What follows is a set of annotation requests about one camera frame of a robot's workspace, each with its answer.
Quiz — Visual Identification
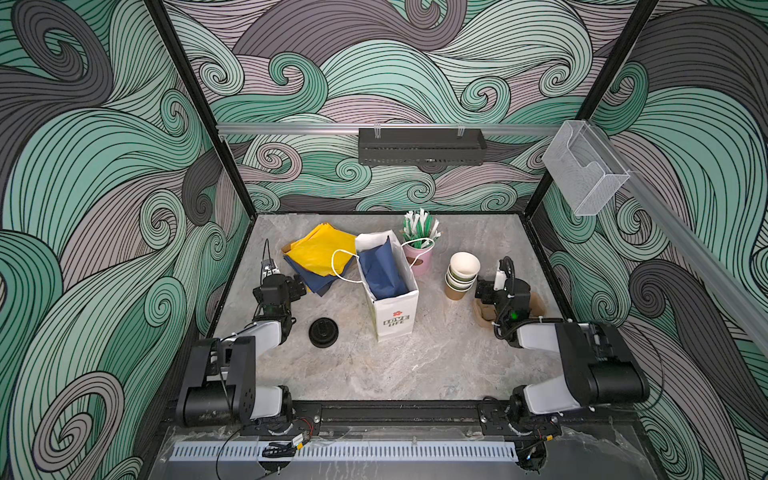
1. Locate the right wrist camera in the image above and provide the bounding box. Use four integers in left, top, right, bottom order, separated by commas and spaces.
493, 268, 509, 291

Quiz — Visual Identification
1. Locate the black wall shelf tray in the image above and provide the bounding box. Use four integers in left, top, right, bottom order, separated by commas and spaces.
358, 127, 488, 167

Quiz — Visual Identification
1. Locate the black cup lid near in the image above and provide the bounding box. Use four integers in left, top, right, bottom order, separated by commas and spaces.
308, 317, 339, 349

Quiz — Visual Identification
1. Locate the clear acrylic wall holder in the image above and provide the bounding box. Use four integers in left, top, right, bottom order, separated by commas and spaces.
542, 120, 630, 217

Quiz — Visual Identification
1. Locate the yellow cloth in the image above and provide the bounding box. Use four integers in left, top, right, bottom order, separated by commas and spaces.
283, 223, 356, 276

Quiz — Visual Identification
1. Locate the navy blue cloth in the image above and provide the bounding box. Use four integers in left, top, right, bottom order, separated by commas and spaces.
358, 238, 409, 300
284, 255, 339, 297

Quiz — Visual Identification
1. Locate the pink cup holder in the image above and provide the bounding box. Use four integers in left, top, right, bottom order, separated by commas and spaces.
403, 244, 433, 277

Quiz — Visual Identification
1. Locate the stack of paper cups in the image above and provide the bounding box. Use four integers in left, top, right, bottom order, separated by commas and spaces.
444, 252, 481, 301

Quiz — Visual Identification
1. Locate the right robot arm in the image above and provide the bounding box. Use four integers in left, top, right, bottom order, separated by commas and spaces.
475, 278, 650, 419

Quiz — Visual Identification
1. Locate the white slotted cable duct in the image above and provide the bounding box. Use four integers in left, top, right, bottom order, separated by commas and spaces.
169, 440, 518, 462

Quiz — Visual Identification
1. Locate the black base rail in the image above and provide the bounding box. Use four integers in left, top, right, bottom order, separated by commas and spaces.
194, 399, 639, 440

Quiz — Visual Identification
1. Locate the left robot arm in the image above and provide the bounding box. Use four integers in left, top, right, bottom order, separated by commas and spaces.
176, 273, 306, 428

